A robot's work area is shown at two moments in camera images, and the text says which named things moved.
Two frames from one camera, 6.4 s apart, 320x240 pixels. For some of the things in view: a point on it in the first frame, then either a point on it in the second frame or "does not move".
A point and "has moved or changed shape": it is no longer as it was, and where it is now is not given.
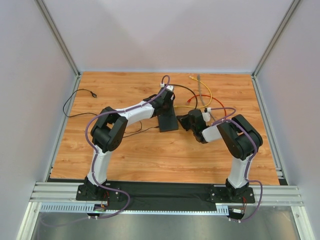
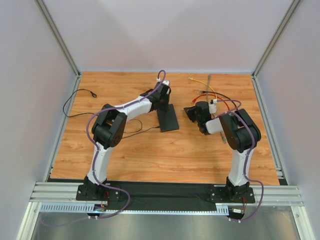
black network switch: x=167 y=121 does not move
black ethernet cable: x=188 y=89 to x=202 y=92
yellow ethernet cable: x=176 y=106 has moved or changed shape
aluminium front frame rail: x=67 y=191 does not move
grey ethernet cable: x=198 y=79 to x=222 y=133
